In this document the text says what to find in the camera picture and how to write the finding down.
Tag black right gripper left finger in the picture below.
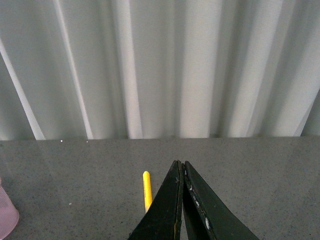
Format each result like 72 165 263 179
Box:
129 160 184 240

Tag white pleated curtain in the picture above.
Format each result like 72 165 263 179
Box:
0 0 320 141

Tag yellow highlighter pen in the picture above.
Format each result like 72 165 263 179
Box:
142 171 153 213

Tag pink mesh pen cup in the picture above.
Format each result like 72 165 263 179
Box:
0 185 20 240

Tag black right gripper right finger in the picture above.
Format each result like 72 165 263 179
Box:
182 161 258 240

